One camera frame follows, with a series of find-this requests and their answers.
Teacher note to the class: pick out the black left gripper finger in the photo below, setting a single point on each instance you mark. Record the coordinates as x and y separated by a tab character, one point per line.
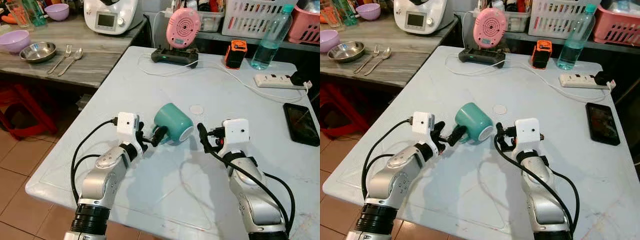
439	128
160	135
140	126
457	135

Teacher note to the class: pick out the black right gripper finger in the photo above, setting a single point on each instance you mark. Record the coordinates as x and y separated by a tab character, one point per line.
202	135
499	134

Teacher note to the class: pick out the teal mug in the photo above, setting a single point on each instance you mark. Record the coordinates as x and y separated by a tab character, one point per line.
472	120
172	122

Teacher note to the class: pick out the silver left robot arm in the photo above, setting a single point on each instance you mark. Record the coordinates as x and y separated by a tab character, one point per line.
395	180
100	180

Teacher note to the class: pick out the white round disc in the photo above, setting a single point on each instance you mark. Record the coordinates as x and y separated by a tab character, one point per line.
499	109
197	109

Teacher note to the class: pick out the black charging dock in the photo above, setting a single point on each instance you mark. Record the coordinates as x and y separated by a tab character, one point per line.
482	56
175	57

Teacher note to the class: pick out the white power strip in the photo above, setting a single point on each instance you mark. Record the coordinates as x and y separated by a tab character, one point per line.
272	80
577	80

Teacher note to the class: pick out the orange and black device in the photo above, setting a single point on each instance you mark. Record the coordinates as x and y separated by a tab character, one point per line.
541	57
235	57

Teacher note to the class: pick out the black smartphone dark screen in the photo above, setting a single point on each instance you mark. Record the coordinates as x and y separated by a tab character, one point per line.
602	125
300	125

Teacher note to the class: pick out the steel spoon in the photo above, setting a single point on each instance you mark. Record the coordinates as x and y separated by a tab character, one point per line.
77	53
386	53

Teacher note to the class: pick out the red plastic stool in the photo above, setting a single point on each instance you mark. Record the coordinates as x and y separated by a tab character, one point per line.
345	107
30	107

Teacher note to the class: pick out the clear green capped water bottle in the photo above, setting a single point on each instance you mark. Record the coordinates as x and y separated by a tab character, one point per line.
265	55
570	55

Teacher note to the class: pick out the steel fork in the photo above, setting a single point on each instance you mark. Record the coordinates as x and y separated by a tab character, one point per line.
375	49
67	49

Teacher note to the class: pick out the white food processor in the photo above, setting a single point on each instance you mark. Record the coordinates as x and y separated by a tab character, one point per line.
437	22
130	22

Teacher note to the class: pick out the black power plug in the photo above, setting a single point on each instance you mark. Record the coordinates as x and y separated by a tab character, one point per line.
603	78
299	78

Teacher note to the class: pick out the pink round speaker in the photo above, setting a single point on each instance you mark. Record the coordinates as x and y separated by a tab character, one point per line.
490	27
183	27

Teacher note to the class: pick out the white slotted plastic basket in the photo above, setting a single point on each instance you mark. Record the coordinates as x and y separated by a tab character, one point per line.
545	30
240	30

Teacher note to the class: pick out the clear plastic storage box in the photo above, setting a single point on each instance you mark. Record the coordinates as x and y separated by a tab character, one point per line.
517	22
211	22

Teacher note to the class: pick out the stainless steel bowl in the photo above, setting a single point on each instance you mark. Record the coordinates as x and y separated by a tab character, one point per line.
37	51
346	51

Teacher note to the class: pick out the small lilac plastic bowl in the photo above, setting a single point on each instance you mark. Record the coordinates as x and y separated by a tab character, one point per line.
368	12
56	12

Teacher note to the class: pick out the large lilac plastic bowl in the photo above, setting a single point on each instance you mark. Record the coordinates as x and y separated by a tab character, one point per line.
328	41
14	42

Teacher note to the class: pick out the pink slotted plastic basket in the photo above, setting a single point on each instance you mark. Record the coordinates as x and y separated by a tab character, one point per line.
615	30
305	30

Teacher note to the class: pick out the teal sports water bottle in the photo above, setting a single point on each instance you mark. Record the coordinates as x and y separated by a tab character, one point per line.
347	12
36	12

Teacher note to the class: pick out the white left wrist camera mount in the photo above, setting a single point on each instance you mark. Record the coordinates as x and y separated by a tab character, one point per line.
422	122
127	122

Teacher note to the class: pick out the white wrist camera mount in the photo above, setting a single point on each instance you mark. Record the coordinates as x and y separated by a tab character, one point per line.
527	131
422	122
127	122
236	131

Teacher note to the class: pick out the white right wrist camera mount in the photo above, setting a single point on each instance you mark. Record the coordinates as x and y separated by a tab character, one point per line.
236	131
527	131

